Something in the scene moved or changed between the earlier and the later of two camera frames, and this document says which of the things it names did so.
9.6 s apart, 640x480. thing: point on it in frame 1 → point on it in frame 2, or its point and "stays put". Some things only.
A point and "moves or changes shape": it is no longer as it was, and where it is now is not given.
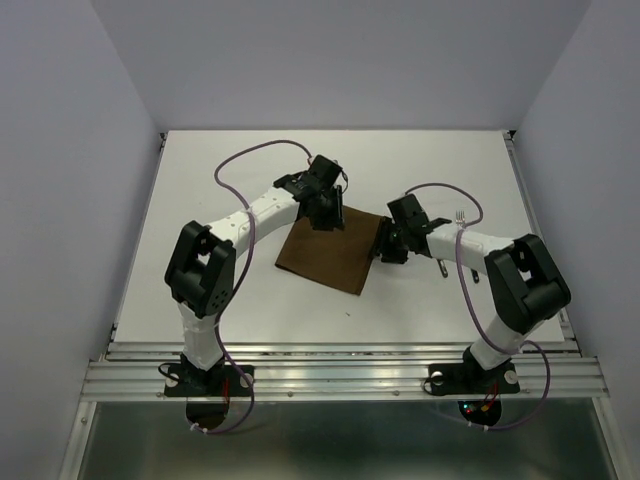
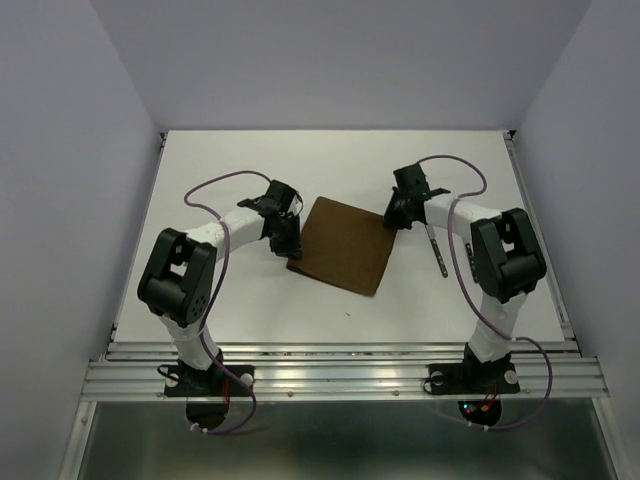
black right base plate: x=472 y=379 stays put
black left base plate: x=218 y=381 stays put
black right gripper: x=389 y=254 → x=390 y=218
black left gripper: x=336 y=219 → x=292 y=247
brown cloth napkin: x=340 y=256 moves or changes shape
